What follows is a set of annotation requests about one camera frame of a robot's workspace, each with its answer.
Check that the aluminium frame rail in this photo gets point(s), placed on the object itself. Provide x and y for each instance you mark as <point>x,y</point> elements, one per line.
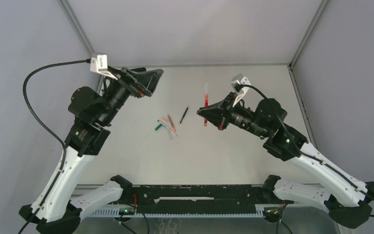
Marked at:
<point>302,105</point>

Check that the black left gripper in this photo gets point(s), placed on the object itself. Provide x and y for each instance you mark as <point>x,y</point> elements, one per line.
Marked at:
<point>140,82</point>

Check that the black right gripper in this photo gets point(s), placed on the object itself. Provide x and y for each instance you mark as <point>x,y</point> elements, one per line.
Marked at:
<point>220,113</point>

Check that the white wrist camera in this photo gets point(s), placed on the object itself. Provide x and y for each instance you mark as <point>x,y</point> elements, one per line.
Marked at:
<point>241,85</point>
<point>99,65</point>

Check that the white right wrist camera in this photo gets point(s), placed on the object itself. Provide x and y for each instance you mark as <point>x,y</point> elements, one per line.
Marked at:
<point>241,85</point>

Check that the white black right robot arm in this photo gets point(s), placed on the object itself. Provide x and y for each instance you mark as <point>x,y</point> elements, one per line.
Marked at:
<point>344,198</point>

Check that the white green-tipped pen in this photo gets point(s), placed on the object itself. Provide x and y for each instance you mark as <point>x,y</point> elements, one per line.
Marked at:
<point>167,127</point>

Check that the orange pen with cap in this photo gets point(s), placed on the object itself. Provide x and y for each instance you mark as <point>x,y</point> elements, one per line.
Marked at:
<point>172,123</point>

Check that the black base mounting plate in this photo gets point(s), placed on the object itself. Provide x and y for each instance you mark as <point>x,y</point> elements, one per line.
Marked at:
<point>195,198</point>

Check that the black pen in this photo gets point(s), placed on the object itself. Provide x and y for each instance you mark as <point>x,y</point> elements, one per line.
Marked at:
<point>184,114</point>

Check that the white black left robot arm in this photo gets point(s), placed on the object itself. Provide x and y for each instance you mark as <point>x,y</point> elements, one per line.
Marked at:
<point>55,211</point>

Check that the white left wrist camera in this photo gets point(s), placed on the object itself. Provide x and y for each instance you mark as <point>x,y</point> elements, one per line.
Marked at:
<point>99,65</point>

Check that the white slotted cable duct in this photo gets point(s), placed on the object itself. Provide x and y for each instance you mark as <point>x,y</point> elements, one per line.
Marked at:
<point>111,211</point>

